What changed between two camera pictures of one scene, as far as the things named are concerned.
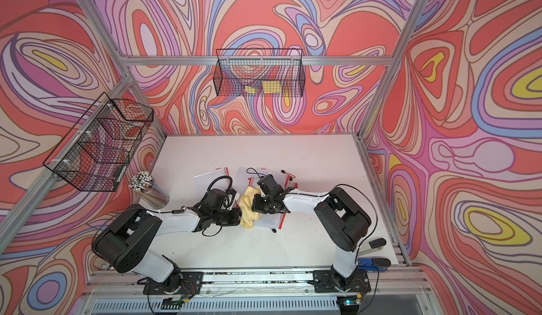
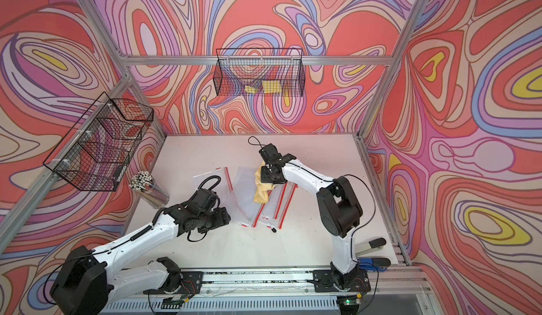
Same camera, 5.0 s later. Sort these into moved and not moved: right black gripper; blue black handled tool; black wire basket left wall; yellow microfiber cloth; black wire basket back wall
Moved: right black gripper; yellow microfiber cloth
Not moved: black wire basket left wall; black wire basket back wall; blue black handled tool
